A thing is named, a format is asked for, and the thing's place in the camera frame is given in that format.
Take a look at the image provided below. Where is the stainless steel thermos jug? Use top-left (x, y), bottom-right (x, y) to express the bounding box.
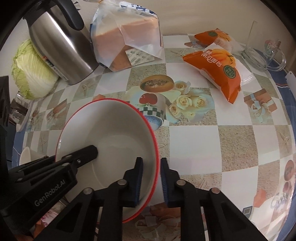
top-left (23, 0), bottom-right (100, 86)

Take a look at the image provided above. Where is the clear glass mug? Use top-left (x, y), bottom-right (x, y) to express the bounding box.
top-left (242, 21), bottom-right (287, 71)

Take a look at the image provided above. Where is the napa cabbage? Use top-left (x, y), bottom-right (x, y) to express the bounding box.
top-left (11, 39), bottom-right (59, 100)

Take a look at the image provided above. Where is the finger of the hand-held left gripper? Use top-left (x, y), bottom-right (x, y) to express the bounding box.
top-left (8, 145), bottom-right (99, 183)

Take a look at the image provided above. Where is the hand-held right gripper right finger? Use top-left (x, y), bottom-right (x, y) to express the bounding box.
top-left (160, 157), bottom-right (266, 241)

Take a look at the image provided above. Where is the orange snack packet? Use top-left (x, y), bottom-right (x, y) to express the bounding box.
top-left (183, 45), bottom-right (255, 105)
top-left (194, 28), bottom-right (238, 50)

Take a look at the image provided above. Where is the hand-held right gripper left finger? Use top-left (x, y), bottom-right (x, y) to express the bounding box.
top-left (35, 157), bottom-right (144, 241)

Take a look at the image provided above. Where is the small white bowl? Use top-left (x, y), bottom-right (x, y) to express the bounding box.
top-left (19, 147), bottom-right (47, 166)

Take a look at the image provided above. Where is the strawberry print bowl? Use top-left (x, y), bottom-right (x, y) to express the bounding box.
top-left (55, 98), bottom-right (160, 224)

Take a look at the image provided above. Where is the checkered printed tablecloth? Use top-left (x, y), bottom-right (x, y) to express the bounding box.
top-left (9, 34), bottom-right (296, 241)

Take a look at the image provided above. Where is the white power strip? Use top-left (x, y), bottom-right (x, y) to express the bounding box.
top-left (285, 71), bottom-right (296, 93)

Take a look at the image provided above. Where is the clear plastic container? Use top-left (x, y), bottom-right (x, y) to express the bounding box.
top-left (10, 93), bottom-right (33, 132)

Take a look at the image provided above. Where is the bagged sliced bread loaf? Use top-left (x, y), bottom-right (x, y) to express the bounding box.
top-left (90, 0), bottom-right (164, 72)

